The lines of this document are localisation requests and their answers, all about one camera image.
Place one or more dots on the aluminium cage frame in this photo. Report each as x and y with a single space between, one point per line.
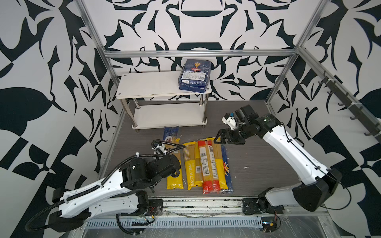
274 51

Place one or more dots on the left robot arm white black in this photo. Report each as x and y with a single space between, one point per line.
123 193

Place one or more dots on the red spaghetti pack white label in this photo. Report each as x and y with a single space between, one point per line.
208 167

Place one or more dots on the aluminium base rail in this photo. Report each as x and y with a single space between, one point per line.
212 213

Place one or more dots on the white two-tier metal shelf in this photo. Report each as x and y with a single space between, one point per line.
151 100

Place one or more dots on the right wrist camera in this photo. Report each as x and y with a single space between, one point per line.
230 120

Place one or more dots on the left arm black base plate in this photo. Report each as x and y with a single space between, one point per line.
149 207

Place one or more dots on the yellow Pastatime spaghetti pack right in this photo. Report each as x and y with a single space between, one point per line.
217 149

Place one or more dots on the dark blue clear spaghetti pack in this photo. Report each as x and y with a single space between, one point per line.
170 134

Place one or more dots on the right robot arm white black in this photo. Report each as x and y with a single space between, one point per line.
317 182

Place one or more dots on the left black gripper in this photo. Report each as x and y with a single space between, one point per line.
171 156

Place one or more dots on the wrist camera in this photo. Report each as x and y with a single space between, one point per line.
230 120
159 149

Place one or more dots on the grey wall hook rack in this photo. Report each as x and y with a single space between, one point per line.
348 101

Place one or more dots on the yellow spaghetti pack barcode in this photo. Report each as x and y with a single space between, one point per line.
177 182

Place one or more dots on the dark blue Barilla pasta box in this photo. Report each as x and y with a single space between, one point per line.
195 76

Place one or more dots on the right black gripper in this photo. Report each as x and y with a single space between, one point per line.
222 131

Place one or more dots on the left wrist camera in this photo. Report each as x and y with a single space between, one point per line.
159 149

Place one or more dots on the yellow Pastatime spaghetti pack left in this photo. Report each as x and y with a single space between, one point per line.
193 165

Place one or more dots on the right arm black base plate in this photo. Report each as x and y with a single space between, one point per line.
257 206

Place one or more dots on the yellow pastatime spaghetti pack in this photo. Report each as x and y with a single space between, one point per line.
193 165
217 149

